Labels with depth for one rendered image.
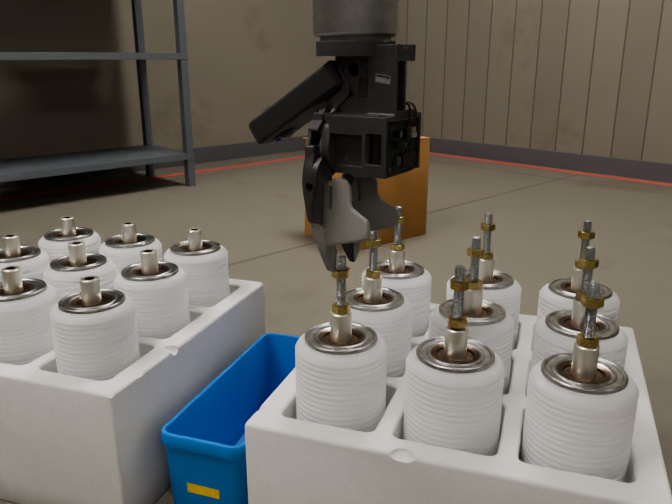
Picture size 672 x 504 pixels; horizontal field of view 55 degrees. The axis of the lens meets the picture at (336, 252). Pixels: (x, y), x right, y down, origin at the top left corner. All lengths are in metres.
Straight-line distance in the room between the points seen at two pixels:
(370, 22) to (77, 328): 0.46
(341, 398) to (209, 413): 0.27
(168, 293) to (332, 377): 0.31
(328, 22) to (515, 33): 2.97
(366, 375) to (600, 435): 0.22
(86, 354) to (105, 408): 0.07
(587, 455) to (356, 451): 0.21
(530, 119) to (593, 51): 0.44
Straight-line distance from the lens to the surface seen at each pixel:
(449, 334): 0.63
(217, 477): 0.78
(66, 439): 0.82
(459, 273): 0.61
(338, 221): 0.60
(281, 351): 1.01
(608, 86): 3.29
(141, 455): 0.83
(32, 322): 0.87
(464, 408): 0.62
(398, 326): 0.75
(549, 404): 0.62
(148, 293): 0.87
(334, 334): 0.66
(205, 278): 0.97
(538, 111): 3.45
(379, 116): 0.57
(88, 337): 0.79
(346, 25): 0.57
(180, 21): 2.78
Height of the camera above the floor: 0.53
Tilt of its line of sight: 17 degrees down
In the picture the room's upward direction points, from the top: straight up
